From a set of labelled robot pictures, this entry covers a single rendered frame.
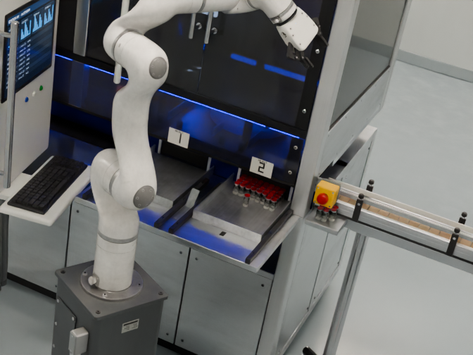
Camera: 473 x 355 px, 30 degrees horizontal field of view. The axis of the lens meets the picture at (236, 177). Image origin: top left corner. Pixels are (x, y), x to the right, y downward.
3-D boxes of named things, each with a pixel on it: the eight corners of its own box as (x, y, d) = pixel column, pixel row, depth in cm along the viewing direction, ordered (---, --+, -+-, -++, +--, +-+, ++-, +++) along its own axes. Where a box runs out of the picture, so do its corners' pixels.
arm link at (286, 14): (281, 16, 250) (286, 24, 252) (296, -4, 254) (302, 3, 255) (262, 21, 257) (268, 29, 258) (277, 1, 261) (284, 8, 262)
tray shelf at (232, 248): (141, 152, 347) (142, 148, 347) (305, 213, 327) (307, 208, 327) (74, 201, 307) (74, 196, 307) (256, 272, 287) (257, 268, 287)
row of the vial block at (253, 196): (234, 191, 328) (236, 180, 326) (277, 207, 323) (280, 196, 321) (231, 193, 326) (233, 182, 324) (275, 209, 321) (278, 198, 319)
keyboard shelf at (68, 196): (32, 155, 348) (32, 148, 347) (98, 172, 344) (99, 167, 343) (-24, 207, 309) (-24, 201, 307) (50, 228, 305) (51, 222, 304)
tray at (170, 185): (153, 151, 345) (154, 144, 344) (212, 173, 338) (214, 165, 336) (108, 185, 317) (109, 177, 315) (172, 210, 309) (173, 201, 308)
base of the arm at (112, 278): (99, 308, 258) (105, 256, 249) (69, 273, 270) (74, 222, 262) (154, 292, 269) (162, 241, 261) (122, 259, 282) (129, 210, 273)
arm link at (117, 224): (110, 246, 254) (120, 175, 242) (79, 215, 265) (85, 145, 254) (146, 237, 261) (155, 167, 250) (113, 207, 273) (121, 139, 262)
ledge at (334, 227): (316, 208, 332) (317, 203, 331) (348, 220, 328) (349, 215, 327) (303, 223, 320) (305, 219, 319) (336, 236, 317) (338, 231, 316)
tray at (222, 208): (231, 180, 335) (233, 172, 334) (294, 203, 328) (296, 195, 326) (191, 218, 307) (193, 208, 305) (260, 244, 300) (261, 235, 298)
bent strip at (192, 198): (190, 201, 316) (192, 187, 314) (197, 204, 316) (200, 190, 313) (171, 218, 305) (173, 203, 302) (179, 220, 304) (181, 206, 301)
